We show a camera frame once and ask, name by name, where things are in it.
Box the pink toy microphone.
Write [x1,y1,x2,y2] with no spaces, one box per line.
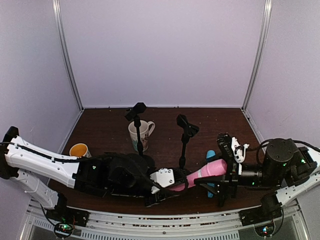
[168,159,227,192]

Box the black microphone stand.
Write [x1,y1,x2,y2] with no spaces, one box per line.
[176,114,200,175]
[124,102,155,169]

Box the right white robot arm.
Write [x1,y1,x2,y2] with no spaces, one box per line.
[193,133,320,207]

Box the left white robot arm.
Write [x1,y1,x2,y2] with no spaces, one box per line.
[0,126,190,206]

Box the blue toy microphone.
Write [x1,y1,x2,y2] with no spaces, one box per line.
[206,150,216,199]

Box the white ceramic mug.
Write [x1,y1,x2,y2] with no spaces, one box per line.
[128,120,156,152]

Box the yellow inside cup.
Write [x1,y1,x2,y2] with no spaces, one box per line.
[69,143,92,158]

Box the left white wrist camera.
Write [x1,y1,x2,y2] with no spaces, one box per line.
[149,168,175,188]

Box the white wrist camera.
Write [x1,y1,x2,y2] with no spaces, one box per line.
[149,168,175,188]
[231,136,250,175]

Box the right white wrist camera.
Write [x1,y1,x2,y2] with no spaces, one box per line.
[231,136,250,175]

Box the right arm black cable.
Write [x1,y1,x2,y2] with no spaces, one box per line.
[254,138,320,166]

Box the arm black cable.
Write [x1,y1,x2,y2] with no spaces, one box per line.
[254,138,320,166]
[0,141,156,191]

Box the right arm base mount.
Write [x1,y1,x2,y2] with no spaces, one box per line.
[239,193,285,240]

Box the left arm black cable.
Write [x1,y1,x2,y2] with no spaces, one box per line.
[0,141,156,191]

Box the front aluminium rail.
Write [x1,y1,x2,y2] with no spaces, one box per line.
[24,199,311,240]

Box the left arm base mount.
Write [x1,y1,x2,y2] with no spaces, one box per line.
[44,193,90,240]

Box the right aluminium frame post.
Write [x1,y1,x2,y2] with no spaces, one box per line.
[241,0,273,112]

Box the aluminium frame post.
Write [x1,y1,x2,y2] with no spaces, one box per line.
[241,0,273,112]
[52,0,84,112]

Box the left aluminium frame post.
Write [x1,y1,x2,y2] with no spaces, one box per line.
[52,0,84,112]

